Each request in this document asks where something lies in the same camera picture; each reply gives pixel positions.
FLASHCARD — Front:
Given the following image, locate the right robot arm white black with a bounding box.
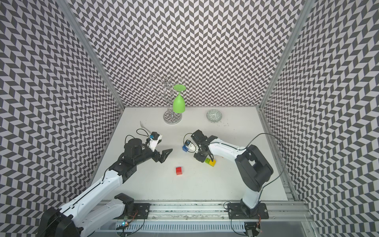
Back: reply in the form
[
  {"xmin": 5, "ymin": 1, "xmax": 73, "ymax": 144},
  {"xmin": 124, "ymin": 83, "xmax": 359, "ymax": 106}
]
[{"xmin": 191, "ymin": 130, "xmax": 273, "ymax": 210}]

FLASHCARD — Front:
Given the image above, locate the patterned ceramic bowl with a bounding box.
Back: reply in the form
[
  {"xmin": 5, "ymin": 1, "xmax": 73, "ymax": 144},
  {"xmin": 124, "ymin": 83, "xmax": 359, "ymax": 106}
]
[{"xmin": 206, "ymin": 109, "xmax": 223, "ymax": 123}]

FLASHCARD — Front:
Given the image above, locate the red lego brick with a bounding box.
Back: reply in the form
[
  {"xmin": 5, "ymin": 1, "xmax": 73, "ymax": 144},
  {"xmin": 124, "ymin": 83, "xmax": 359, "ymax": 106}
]
[{"xmin": 176, "ymin": 167, "xmax": 183, "ymax": 175}]

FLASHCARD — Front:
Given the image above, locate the chrome glass holder stand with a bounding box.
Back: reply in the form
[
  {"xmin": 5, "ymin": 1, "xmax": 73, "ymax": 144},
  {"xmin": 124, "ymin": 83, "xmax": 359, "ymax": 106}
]
[{"xmin": 147, "ymin": 71, "xmax": 185, "ymax": 125}]

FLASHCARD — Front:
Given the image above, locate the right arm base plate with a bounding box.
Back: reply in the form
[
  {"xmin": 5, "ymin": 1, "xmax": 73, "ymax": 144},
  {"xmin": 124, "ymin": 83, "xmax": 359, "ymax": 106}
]
[{"xmin": 225, "ymin": 202, "xmax": 269, "ymax": 220}]

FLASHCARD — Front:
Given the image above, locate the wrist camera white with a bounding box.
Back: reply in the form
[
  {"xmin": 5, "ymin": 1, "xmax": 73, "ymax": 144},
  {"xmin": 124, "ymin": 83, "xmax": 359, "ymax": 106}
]
[
  {"xmin": 184, "ymin": 140, "xmax": 197, "ymax": 153},
  {"xmin": 148, "ymin": 132, "xmax": 162, "ymax": 152}
]

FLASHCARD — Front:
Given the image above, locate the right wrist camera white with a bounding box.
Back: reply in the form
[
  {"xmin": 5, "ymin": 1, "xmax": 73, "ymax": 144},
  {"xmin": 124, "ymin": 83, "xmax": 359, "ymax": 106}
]
[{"xmin": 184, "ymin": 140, "xmax": 197, "ymax": 153}]

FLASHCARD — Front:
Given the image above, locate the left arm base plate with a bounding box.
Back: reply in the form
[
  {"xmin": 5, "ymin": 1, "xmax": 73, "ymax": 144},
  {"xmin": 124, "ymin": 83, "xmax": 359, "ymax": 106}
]
[{"xmin": 118, "ymin": 202, "xmax": 151, "ymax": 220}]

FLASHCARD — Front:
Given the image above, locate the aluminium front rail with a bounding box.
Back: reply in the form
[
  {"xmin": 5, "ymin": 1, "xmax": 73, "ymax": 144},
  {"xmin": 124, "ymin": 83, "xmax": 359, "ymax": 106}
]
[{"xmin": 132, "ymin": 200, "xmax": 313, "ymax": 223}]

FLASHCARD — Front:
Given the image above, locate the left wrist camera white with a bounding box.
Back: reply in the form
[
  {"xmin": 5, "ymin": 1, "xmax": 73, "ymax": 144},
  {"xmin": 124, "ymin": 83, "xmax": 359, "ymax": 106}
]
[{"xmin": 148, "ymin": 132, "xmax": 162, "ymax": 152}]

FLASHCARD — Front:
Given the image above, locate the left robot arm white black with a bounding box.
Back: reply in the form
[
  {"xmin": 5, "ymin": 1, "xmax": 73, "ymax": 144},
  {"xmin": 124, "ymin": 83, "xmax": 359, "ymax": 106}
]
[{"xmin": 37, "ymin": 136, "xmax": 173, "ymax": 237}]

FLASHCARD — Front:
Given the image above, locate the green plastic wine glass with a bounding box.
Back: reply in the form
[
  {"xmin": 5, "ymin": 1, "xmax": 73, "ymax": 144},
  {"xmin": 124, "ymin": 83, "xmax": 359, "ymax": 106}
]
[{"xmin": 172, "ymin": 85, "xmax": 186, "ymax": 114}]

